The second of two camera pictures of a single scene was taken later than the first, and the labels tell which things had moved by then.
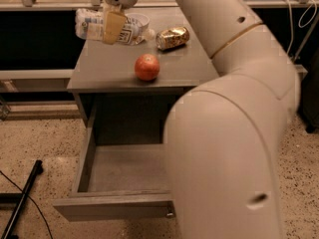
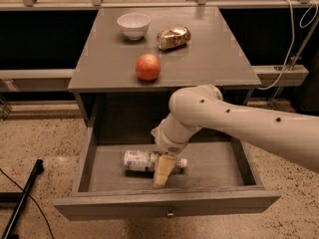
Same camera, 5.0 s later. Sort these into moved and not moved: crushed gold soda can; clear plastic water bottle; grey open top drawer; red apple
Moved: clear plastic water bottle
Not moved: crushed gold soda can; red apple; grey open top drawer
